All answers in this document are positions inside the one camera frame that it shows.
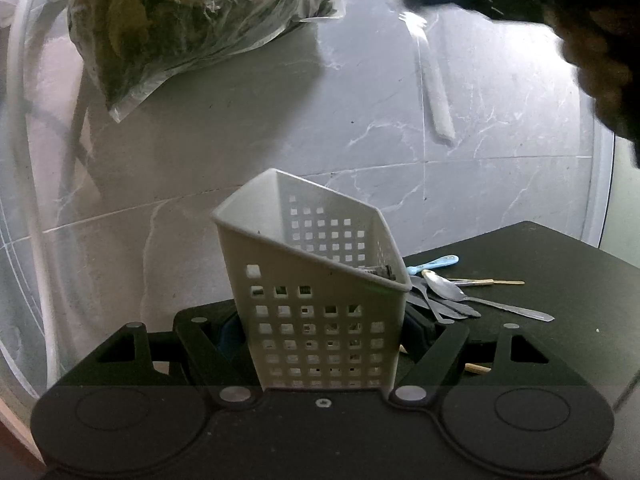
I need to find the large metal spoon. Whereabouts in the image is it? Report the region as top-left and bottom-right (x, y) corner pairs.
(422, 270), (555, 322)

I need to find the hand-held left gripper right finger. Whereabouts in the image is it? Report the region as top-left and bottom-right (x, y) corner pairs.
(387, 310), (591, 406)

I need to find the grey metal utensil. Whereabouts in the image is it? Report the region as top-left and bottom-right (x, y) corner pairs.
(406, 280), (482, 324)

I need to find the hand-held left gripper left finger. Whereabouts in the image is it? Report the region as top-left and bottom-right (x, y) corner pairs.
(65, 310), (256, 406)

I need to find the white hose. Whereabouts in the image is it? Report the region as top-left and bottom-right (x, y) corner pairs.
(2, 0), (76, 391)

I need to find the blue handled spoon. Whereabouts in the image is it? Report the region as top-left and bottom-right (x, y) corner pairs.
(405, 255), (460, 276)

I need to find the white perforated plastic basket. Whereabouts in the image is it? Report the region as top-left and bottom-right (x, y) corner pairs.
(211, 168), (413, 392)

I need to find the plastic bag of dried leaves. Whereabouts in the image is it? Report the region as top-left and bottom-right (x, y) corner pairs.
(67, 0), (347, 123)

